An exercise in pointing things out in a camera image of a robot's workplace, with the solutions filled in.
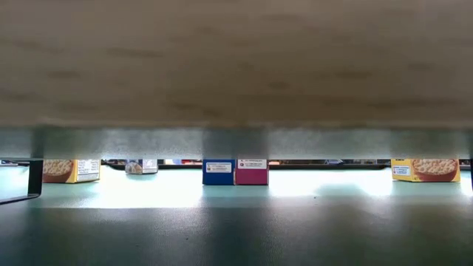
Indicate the black metal table frame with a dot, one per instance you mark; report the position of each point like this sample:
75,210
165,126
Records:
332,167

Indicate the wooden shelf with black legs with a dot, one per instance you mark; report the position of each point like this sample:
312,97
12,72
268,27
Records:
236,55

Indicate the green table mat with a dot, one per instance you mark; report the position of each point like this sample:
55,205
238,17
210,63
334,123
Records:
236,229

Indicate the yellow cereal box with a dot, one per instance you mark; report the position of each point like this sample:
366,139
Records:
425,170
70,170

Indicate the blue cereal box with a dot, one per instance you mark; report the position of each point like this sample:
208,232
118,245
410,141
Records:
142,167
218,177

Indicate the pink Raisin Bran cereal box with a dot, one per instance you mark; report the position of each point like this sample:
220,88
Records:
252,177

